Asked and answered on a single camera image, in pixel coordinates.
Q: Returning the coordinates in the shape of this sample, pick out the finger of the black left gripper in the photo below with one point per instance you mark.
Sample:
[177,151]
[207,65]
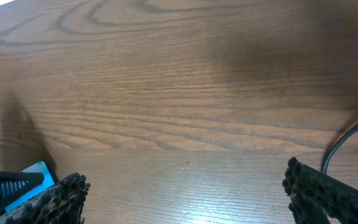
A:
[14,185]

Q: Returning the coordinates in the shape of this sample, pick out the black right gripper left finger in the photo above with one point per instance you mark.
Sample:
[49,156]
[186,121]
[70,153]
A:
[61,203]

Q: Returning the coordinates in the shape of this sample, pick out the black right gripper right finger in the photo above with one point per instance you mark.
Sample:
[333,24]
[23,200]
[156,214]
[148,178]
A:
[316,196]

